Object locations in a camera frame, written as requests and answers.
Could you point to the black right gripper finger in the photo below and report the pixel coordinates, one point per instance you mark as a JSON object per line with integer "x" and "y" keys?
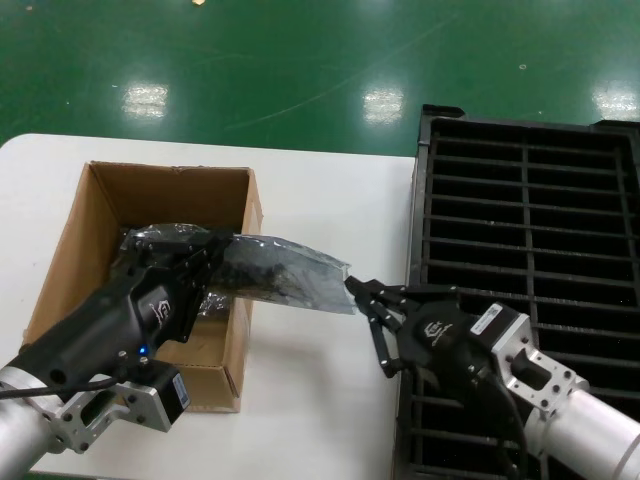
{"x": 400, "y": 294}
{"x": 382, "y": 335}

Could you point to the right wrist camera silver bracket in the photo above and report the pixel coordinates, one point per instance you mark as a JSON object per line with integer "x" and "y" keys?
{"x": 530, "y": 360}

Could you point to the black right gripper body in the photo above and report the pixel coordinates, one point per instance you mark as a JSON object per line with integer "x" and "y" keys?
{"x": 445, "y": 345}

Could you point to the grey translucent antistatic bag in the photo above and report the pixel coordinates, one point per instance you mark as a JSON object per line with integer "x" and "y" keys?
{"x": 300, "y": 280}

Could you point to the crumpled silver antistatic bag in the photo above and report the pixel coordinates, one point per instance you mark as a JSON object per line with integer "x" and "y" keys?
{"x": 215, "y": 306}

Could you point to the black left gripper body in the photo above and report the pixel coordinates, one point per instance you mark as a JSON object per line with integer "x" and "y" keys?
{"x": 115, "y": 325}

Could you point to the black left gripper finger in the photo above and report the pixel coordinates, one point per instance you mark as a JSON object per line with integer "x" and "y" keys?
{"x": 200, "y": 295}
{"x": 165, "y": 254}

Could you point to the left wrist camera silver bracket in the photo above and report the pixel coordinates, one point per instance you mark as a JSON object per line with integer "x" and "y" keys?
{"x": 150, "y": 395}

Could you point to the brown cardboard box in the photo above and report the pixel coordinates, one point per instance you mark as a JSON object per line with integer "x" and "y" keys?
{"x": 150, "y": 192}

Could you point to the black slotted plastic container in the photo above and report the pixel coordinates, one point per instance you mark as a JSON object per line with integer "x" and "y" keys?
{"x": 525, "y": 225}

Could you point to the wrist camera silver bracket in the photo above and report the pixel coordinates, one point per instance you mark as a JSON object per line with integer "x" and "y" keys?
{"x": 150, "y": 395}
{"x": 530, "y": 360}

